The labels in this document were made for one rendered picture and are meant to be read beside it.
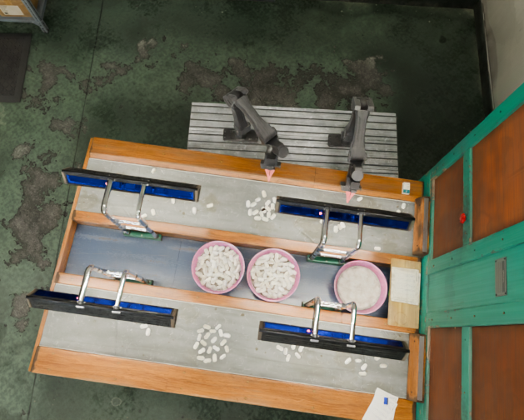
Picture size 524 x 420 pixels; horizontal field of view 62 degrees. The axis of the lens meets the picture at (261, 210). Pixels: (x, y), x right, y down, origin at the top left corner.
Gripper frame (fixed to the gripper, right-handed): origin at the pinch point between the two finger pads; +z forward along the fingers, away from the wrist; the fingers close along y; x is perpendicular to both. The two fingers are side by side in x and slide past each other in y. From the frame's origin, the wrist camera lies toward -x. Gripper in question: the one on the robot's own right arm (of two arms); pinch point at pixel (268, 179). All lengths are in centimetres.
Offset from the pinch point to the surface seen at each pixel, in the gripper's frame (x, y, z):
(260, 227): -5.4, -1.6, 24.7
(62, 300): -66, -78, 38
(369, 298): -23, 57, 49
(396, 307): -29, 70, 48
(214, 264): -20, -22, 42
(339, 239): -6.1, 40.0, 26.2
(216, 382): -57, -13, 82
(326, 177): 12.7, 30.6, -0.1
